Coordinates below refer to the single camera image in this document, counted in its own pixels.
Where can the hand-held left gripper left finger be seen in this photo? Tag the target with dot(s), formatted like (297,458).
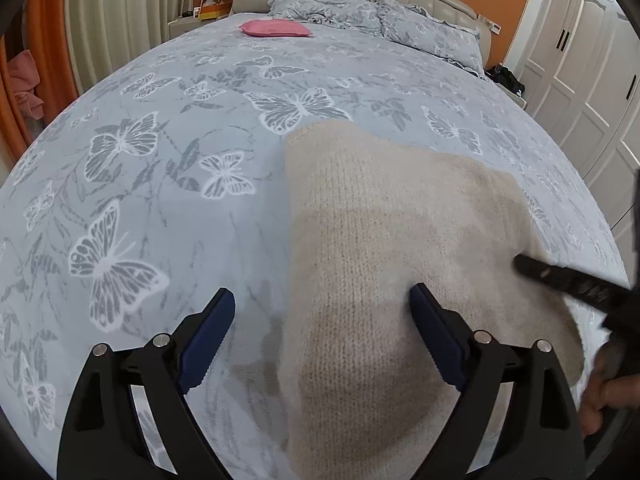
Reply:
(210,345)

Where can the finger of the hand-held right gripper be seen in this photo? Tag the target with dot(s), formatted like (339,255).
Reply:
(560,277)

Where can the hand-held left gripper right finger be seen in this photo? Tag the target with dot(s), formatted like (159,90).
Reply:
(440,340)

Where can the cream knit sweater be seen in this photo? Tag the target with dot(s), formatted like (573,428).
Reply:
(375,260)

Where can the person's right hand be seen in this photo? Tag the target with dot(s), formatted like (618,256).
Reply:
(600,400)

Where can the bed with butterfly bedspread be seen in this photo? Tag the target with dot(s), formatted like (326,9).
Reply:
(175,200)

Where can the dark bag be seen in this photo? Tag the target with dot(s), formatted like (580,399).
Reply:
(506,79)

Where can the white wardrobe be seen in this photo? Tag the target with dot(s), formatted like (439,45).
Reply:
(585,60)

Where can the pink cloth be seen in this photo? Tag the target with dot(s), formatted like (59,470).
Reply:
(25,85)

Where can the white nightstand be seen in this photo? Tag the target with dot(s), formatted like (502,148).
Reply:
(185,25)

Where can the small pink pillow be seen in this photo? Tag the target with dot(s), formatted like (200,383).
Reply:
(275,28)

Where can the yellow box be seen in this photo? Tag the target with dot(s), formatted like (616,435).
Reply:
(215,12)

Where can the cream curtain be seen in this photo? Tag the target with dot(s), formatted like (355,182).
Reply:
(125,15)

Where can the orange curtain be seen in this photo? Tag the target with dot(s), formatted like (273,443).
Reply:
(45,25)

